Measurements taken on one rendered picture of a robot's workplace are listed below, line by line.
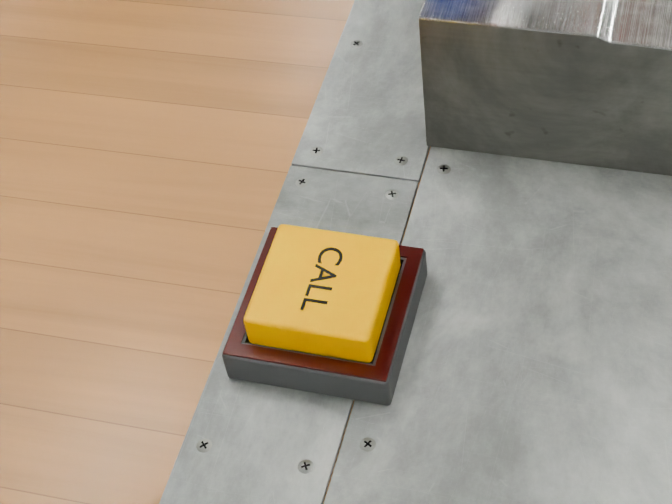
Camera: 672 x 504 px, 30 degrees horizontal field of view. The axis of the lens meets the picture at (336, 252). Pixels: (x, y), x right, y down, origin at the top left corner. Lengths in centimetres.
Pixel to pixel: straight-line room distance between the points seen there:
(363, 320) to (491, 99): 15
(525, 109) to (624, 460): 19
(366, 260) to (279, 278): 4
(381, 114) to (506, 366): 18
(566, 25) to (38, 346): 30
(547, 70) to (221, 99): 20
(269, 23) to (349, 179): 14
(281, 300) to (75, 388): 11
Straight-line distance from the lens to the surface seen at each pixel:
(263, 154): 69
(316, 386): 58
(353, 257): 59
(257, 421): 58
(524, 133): 66
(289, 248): 59
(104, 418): 61
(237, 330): 59
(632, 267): 63
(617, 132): 65
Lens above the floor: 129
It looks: 50 degrees down
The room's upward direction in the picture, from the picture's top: 9 degrees counter-clockwise
